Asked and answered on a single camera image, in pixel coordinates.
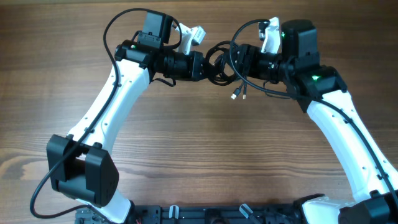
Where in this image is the thick black HDMI cable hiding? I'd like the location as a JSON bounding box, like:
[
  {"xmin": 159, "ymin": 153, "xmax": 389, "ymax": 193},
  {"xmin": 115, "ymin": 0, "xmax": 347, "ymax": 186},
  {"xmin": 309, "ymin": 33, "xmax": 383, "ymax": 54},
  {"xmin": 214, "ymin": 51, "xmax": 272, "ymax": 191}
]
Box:
[{"xmin": 205, "ymin": 40, "xmax": 240, "ymax": 86}]

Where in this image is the thin black USB cable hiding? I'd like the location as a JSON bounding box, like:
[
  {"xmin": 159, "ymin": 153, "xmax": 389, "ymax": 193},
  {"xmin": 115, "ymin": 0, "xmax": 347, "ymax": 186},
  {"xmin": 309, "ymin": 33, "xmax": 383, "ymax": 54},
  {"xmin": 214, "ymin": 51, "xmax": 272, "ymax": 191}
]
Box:
[{"xmin": 217, "ymin": 55, "xmax": 248, "ymax": 100}]

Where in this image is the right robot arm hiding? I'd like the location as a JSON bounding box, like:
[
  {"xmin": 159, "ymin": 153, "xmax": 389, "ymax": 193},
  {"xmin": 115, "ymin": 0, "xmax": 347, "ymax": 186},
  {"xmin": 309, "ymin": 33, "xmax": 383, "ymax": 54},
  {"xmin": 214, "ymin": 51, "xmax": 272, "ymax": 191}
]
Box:
[{"xmin": 228, "ymin": 18, "xmax": 397, "ymax": 223}]

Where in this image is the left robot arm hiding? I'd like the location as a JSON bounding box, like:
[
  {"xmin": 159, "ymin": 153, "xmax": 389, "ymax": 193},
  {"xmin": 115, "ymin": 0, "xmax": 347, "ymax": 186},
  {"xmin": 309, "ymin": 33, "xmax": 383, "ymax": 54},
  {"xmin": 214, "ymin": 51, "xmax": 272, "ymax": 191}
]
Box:
[{"xmin": 46, "ymin": 10, "xmax": 206, "ymax": 223}]

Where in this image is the right black camera cable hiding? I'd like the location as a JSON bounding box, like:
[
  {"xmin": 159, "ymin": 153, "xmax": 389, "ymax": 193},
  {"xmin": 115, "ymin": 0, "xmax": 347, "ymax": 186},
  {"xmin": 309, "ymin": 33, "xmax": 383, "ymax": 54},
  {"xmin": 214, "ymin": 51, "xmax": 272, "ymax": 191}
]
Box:
[{"xmin": 229, "ymin": 19, "xmax": 398, "ymax": 209}]

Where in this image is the black camera cable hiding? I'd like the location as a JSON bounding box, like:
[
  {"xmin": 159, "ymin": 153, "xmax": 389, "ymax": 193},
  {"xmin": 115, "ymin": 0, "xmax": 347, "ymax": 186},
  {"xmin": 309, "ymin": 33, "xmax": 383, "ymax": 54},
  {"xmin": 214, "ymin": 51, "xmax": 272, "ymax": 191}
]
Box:
[
  {"xmin": 229, "ymin": 19, "xmax": 398, "ymax": 209},
  {"xmin": 29, "ymin": 7, "xmax": 183, "ymax": 220}
]

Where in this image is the left black camera cable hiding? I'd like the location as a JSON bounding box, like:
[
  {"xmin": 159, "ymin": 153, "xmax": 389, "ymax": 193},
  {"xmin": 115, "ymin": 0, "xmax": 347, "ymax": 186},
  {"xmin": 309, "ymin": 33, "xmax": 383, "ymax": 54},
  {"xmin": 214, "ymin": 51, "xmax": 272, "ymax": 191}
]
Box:
[{"xmin": 29, "ymin": 7, "xmax": 183, "ymax": 220}]

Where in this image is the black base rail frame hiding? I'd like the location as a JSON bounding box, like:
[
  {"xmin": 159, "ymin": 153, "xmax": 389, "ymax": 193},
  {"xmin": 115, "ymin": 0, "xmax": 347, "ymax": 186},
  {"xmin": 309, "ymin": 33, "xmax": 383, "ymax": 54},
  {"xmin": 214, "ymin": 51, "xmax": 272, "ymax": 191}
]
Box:
[{"xmin": 74, "ymin": 203, "xmax": 312, "ymax": 224}]

